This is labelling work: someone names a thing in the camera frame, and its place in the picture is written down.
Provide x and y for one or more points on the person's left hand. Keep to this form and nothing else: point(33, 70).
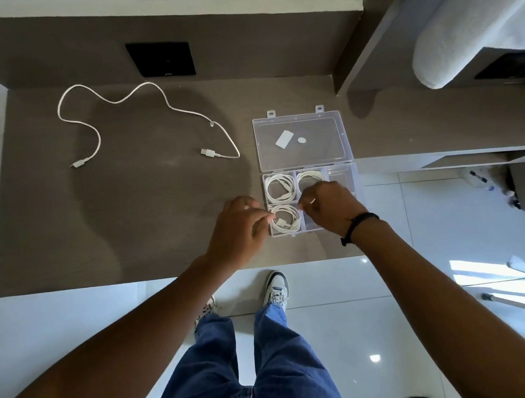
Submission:
point(231, 234)

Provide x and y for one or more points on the person's right hand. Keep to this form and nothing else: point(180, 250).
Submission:
point(335, 206)

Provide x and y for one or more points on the person's left fingers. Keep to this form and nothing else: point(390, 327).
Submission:
point(255, 214)

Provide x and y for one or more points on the person's right fingers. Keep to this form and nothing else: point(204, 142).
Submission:
point(313, 197)

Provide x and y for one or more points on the person's left forearm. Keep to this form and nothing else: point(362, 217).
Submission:
point(101, 367)

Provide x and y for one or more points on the person's right forearm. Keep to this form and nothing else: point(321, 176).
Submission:
point(452, 321)

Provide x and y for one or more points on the black wristband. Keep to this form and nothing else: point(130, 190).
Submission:
point(360, 218)

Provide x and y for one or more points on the clear plastic organizer box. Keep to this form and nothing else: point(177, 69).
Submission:
point(303, 145)

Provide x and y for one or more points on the round white sticker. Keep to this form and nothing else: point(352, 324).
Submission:
point(302, 139)

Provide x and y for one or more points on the rectangular white sticker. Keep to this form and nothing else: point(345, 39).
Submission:
point(285, 139)

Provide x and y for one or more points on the white grey right sneaker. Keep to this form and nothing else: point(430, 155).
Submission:
point(276, 290)

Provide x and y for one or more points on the patterned left shoe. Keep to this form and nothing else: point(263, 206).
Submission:
point(206, 310)

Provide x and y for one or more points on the blue jeans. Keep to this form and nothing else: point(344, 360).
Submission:
point(286, 376)

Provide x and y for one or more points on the small white bottles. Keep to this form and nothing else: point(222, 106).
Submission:
point(489, 181)

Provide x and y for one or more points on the black wall socket plate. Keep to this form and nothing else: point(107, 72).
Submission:
point(161, 58)

